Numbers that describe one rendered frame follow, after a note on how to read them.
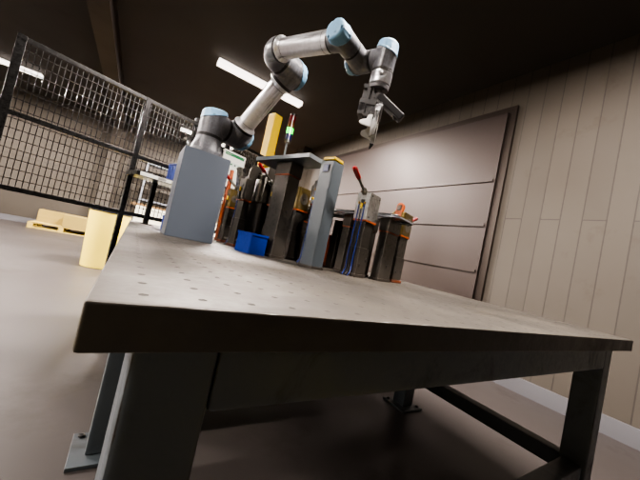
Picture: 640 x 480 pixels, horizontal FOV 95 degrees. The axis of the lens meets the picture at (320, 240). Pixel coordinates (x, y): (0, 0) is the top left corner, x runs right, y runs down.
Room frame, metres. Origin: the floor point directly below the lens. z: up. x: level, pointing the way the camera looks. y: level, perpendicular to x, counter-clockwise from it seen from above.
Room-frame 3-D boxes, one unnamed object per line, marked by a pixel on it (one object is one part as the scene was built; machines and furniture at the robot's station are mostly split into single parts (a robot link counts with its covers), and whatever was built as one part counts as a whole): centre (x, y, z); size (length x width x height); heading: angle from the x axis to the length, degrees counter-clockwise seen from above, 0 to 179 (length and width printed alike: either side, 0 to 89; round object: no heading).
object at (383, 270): (1.37, -0.31, 0.84); 0.12 x 0.05 x 0.29; 139
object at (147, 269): (1.73, 0.17, 0.68); 2.56 x 1.61 x 0.04; 32
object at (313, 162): (1.38, 0.21, 1.16); 0.37 x 0.14 x 0.02; 49
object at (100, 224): (3.74, 2.66, 0.36); 0.46 x 0.46 x 0.73
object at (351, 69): (1.05, 0.00, 1.49); 0.11 x 0.11 x 0.08; 52
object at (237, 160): (2.52, 0.88, 1.30); 0.23 x 0.02 x 0.31; 139
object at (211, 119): (1.39, 0.62, 1.27); 0.13 x 0.12 x 0.14; 142
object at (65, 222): (6.59, 5.62, 0.20); 1.09 x 0.77 x 0.39; 122
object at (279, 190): (1.38, 0.21, 0.92); 0.10 x 0.08 x 0.45; 49
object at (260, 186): (1.69, 0.38, 0.95); 0.18 x 0.13 x 0.49; 49
